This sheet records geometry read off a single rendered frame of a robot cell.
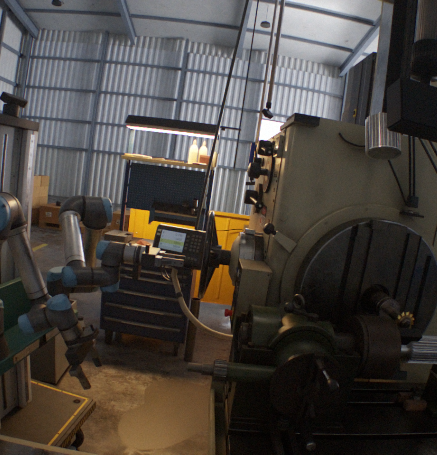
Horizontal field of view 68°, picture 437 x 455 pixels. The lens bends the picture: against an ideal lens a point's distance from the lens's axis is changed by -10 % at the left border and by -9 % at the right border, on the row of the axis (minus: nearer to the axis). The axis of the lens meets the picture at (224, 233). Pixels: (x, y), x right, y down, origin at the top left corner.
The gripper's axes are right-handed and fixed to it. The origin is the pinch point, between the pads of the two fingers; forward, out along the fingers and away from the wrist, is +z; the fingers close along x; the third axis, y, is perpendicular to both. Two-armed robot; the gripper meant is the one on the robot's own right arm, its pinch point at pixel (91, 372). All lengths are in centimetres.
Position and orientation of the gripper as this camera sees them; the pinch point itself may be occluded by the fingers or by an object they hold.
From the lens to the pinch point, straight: 140.1
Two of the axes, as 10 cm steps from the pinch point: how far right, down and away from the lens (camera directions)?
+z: 2.7, 9.3, 2.7
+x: -0.1, 2.8, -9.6
